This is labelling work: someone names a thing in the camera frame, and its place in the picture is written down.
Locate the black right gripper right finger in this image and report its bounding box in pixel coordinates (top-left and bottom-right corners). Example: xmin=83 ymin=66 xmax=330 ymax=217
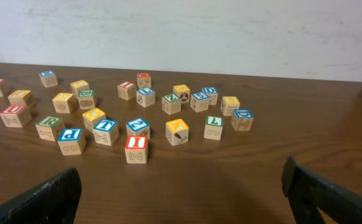
xmin=281 ymin=156 xmax=362 ymax=223

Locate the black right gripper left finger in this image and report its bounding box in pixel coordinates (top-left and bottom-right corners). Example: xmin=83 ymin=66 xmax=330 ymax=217
xmin=0 ymin=167 xmax=82 ymax=224

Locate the blue P block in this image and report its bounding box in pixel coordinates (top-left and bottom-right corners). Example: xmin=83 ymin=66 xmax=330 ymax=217
xmin=57 ymin=128 xmax=86 ymax=156

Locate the green R block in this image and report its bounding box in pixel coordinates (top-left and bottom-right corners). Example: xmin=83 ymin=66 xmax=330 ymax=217
xmin=35 ymin=116 xmax=65 ymax=142

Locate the blue T block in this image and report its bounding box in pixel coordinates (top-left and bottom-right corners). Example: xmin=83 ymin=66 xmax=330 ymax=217
xmin=93 ymin=119 xmax=119 ymax=146

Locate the yellow block centre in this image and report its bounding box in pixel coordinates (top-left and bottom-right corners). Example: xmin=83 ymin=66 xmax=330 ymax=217
xmin=82 ymin=108 xmax=106 ymax=132

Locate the red i block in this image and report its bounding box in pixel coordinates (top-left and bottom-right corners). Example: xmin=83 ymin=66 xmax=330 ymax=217
xmin=124 ymin=136 xmax=149 ymax=164
xmin=118 ymin=82 xmax=136 ymax=100

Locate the red U block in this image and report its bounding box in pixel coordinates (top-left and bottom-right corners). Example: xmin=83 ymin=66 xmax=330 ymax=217
xmin=0 ymin=105 xmax=32 ymax=128

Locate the blue D block front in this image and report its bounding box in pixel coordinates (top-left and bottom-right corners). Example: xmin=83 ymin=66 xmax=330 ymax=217
xmin=231 ymin=109 xmax=254 ymax=131

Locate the blue d block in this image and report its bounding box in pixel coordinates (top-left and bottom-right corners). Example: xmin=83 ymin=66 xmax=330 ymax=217
xmin=231 ymin=109 xmax=254 ymax=131
xmin=202 ymin=86 xmax=218 ymax=105

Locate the yellow block beside B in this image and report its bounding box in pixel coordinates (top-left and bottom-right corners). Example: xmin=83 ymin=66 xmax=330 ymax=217
xmin=52 ymin=93 xmax=77 ymax=113

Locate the green B block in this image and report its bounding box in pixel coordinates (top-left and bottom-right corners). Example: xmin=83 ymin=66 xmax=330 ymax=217
xmin=78 ymin=90 xmax=96 ymax=110

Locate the yellow O block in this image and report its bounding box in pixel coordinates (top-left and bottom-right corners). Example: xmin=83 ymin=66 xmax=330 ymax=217
xmin=8 ymin=90 xmax=35 ymax=108

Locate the green 7 block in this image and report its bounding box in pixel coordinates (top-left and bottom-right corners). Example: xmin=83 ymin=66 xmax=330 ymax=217
xmin=204 ymin=115 xmax=224 ymax=141

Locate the blue 2 block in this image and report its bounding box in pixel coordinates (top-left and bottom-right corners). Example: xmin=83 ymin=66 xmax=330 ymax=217
xmin=126 ymin=118 xmax=151 ymax=139

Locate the yellow block rear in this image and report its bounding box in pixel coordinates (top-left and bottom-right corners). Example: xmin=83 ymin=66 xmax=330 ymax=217
xmin=70 ymin=80 xmax=90 ymax=98

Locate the yellow block right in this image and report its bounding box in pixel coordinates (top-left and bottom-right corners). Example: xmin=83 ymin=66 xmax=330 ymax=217
xmin=221 ymin=96 xmax=240 ymax=116

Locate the blue X block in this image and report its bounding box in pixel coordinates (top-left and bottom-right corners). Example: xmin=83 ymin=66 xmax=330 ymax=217
xmin=39 ymin=70 xmax=58 ymax=88

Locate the red I block rear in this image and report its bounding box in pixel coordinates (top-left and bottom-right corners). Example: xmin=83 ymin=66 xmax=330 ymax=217
xmin=118 ymin=82 xmax=136 ymax=100

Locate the blue D block rear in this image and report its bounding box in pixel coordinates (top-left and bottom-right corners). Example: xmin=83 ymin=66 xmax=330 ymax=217
xmin=202 ymin=86 xmax=218 ymax=105

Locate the blue L block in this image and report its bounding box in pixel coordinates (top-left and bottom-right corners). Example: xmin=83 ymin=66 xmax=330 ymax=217
xmin=136 ymin=87 xmax=155 ymax=108

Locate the yellow pen picture block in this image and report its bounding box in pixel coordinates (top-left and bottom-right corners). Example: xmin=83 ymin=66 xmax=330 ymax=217
xmin=165 ymin=119 xmax=189 ymax=146

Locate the blue 5 block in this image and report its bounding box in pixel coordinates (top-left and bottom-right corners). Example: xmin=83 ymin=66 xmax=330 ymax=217
xmin=190 ymin=92 xmax=210 ymax=113

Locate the red H block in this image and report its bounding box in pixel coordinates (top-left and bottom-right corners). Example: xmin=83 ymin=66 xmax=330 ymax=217
xmin=137 ymin=73 xmax=152 ymax=89

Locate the green Z block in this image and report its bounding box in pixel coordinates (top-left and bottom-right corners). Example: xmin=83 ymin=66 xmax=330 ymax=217
xmin=162 ymin=93 xmax=182 ymax=115

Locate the yellow monkey picture block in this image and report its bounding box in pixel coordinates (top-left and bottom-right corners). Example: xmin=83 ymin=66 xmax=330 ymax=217
xmin=173 ymin=84 xmax=190 ymax=103

